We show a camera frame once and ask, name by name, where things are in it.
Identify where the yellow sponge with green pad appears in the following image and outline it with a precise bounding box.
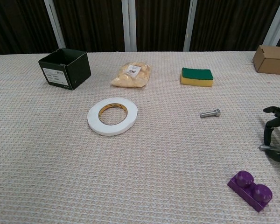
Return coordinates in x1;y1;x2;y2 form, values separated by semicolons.
180;67;214;88

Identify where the white frame post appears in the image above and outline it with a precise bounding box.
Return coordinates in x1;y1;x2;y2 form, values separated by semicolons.
121;0;137;52
43;0;66;49
263;0;280;47
183;0;198;52

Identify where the clear bag of yellow snacks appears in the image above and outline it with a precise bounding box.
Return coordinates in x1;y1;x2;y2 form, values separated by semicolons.
110;62;153;89

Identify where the dark pleated curtain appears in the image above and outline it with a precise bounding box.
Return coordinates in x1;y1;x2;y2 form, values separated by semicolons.
0;0;280;56

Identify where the silver bolt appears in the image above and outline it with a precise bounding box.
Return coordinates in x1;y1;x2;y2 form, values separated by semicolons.
200;109;222;119
259;144;280;155

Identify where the dark green open box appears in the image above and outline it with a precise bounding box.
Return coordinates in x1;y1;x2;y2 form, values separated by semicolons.
38;48;92;91

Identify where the beige woven tablecloth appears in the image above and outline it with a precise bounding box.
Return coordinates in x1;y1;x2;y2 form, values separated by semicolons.
0;50;280;224

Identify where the white double-sided tape roll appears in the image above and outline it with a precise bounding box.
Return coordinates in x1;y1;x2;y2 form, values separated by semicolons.
87;97;139;136

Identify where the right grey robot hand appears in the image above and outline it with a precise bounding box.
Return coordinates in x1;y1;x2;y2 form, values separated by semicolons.
262;106;280;163

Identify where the purple two-stud toy block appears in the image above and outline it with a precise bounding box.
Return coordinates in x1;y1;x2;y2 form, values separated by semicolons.
227;170;273;213

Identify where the brown cardboard box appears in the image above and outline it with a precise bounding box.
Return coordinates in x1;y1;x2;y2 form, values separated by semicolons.
252;45;280;76

